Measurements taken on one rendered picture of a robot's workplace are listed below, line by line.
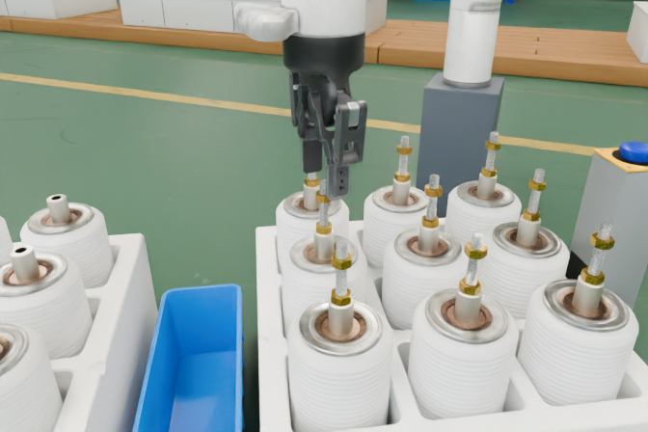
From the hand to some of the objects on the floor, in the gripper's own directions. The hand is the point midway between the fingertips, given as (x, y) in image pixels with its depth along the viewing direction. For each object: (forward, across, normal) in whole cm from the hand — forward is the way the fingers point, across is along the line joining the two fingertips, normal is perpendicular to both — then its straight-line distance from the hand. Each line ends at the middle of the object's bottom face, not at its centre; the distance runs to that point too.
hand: (323, 172), depth 53 cm
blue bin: (+35, +3, +15) cm, 38 cm away
